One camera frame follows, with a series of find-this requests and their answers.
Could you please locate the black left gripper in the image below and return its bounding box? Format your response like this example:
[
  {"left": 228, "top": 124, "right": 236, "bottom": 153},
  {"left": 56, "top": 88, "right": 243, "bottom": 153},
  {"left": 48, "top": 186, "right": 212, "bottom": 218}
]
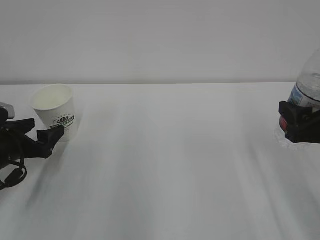
[{"left": 0, "top": 108, "right": 64, "bottom": 170}]

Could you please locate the clear water bottle red label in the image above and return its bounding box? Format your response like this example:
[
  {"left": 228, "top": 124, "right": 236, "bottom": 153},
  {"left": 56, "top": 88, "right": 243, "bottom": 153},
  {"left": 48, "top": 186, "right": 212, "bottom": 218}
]
[{"left": 274, "top": 48, "right": 320, "bottom": 151}]

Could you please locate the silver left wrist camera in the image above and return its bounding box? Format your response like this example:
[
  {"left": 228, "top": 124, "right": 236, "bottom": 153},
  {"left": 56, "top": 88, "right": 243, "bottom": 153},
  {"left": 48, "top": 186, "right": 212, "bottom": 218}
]
[{"left": 0, "top": 102, "right": 16, "bottom": 120}]

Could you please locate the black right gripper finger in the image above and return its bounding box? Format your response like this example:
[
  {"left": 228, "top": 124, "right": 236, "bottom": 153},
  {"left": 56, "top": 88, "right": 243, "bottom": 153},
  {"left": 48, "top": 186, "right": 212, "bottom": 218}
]
[{"left": 278, "top": 101, "right": 320, "bottom": 144}]

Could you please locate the white paper cup green logo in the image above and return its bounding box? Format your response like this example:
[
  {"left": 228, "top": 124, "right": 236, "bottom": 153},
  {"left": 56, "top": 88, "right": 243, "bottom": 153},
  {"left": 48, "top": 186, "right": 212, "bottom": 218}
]
[{"left": 30, "top": 84, "right": 78, "bottom": 142}]

